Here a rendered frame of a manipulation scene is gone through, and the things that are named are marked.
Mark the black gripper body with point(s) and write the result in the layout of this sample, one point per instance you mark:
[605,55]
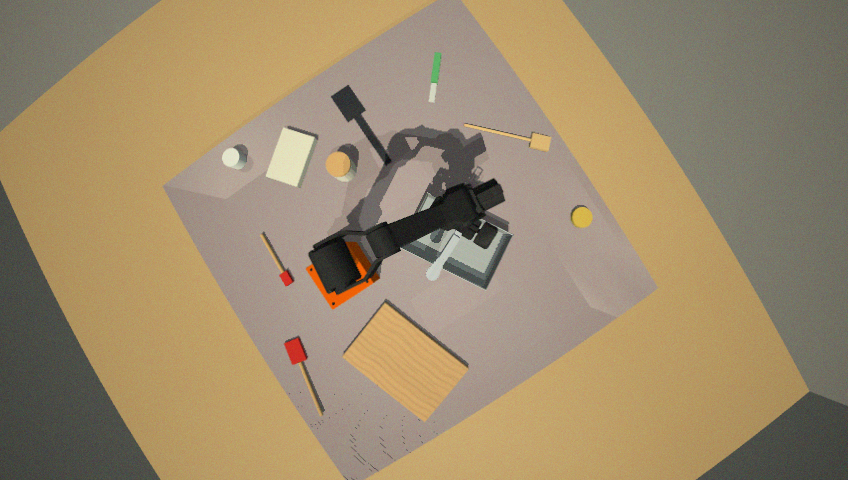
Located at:
[485,235]

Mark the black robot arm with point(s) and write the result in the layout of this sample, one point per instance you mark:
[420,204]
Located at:
[459,206]

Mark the grey rectangular roasting tin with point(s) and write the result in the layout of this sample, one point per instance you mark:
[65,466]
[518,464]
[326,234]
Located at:
[467,261]

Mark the black spatula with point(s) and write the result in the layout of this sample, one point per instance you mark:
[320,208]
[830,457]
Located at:
[351,108]

